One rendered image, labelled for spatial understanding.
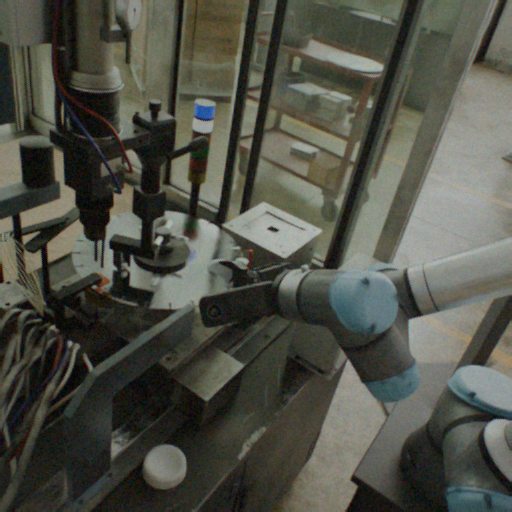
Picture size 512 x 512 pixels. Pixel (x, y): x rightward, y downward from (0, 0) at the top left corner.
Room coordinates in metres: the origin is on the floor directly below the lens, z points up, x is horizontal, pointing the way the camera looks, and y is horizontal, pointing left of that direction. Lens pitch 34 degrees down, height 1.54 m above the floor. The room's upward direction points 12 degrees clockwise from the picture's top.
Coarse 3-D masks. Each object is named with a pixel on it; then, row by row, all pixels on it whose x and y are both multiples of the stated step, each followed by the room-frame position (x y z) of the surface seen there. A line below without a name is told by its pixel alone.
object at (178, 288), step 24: (120, 216) 0.94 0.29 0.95; (168, 216) 0.98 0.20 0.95; (192, 216) 1.00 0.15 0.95; (192, 240) 0.90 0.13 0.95; (216, 240) 0.92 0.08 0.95; (96, 264) 0.76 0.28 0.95; (192, 264) 0.82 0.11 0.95; (120, 288) 0.70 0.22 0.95; (144, 288) 0.72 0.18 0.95; (168, 288) 0.73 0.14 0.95; (192, 288) 0.75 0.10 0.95; (216, 288) 0.76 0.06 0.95
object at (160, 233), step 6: (168, 222) 0.87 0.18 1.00; (162, 228) 0.84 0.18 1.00; (168, 228) 0.84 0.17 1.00; (156, 234) 0.82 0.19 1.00; (162, 234) 0.82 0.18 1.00; (168, 234) 0.83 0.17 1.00; (174, 234) 0.83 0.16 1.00; (156, 240) 0.80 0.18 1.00; (162, 240) 0.82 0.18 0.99; (168, 240) 0.83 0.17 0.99; (180, 240) 0.83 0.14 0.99; (186, 240) 0.83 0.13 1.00
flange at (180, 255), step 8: (176, 240) 0.87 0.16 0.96; (160, 248) 0.81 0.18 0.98; (168, 248) 0.82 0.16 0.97; (176, 248) 0.84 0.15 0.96; (184, 248) 0.85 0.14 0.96; (136, 256) 0.80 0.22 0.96; (160, 256) 0.81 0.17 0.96; (168, 256) 0.81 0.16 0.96; (176, 256) 0.82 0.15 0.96; (184, 256) 0.83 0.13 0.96; (144, 264) 0.78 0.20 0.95; (152, 264) 0.78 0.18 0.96; (160, 264) 0.78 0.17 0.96; (168, 264) 0.79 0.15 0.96; (176, 264) 0.80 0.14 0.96; (184, 264) 0.81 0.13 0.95
